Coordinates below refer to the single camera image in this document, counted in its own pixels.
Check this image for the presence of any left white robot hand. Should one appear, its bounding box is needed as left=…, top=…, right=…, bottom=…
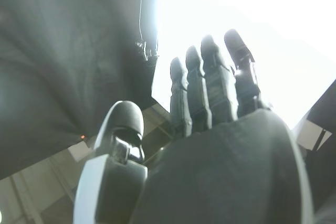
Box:
left=73, top=28, right=314, bottom=224

